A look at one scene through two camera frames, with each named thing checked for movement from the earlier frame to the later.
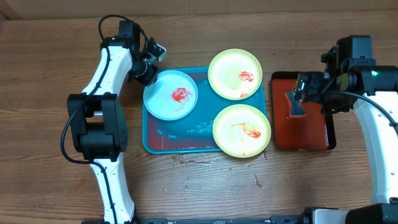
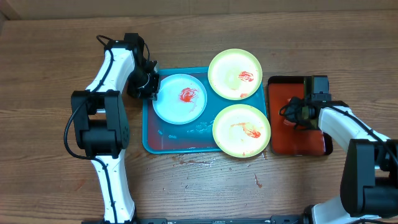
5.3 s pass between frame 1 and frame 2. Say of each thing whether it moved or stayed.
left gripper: moved
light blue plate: moved
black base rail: stayed
